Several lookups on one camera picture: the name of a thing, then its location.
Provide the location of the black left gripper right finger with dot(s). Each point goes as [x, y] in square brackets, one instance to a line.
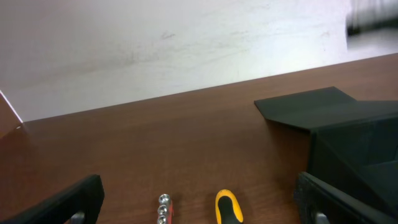
[319, 202]

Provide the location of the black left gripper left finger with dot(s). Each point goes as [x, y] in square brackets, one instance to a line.
[85, 196]

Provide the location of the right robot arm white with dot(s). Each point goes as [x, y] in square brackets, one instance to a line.
[371, 15]

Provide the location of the black open box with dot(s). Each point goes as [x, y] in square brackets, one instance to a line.
[353, 144]

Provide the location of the yellow black screwdriver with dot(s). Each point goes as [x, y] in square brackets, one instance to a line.
[227, 208]

